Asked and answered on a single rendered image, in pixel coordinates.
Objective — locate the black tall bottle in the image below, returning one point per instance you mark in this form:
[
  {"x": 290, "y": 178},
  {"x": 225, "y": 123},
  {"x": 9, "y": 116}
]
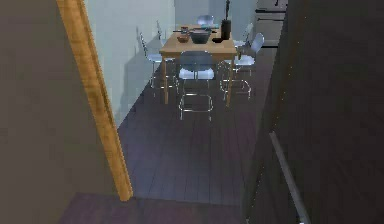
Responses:
[{"x": 226, "y": 28}]

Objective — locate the brown bowl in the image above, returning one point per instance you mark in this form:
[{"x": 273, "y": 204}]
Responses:
[{"x": 183, "y": 38}]

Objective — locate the grey kitchen cabinet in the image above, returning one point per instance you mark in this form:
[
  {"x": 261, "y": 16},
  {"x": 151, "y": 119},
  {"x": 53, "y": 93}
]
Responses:
[{"x": 270, "y": 23}]

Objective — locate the grey metal frame chair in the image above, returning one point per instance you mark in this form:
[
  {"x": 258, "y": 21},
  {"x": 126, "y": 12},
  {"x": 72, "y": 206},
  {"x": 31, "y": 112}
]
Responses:
[
  {"x": 247, "y": 59},
  {"x": 246, "y": 36},
  {"x": 196, "y": 65},
  {"x": 160, "y": 32},
  {"x": 150, "y": 56}
]

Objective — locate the wooden dining table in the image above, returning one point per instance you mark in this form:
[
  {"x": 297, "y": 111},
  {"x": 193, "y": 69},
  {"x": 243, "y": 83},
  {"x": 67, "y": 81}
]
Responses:
[{"x": 213, "y": 48}]

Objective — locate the dark fridge door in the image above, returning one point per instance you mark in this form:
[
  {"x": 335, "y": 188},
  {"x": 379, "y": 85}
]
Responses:
[{"x": 333, "y": 110}]

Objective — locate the small black bowl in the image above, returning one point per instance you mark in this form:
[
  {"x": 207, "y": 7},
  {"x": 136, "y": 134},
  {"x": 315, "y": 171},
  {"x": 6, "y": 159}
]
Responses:
[{"x": 217, "y": 40}]

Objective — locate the wooden door frame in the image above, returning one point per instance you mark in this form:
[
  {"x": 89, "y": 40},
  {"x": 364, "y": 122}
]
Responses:
[{"x": 95, "y": 96}]

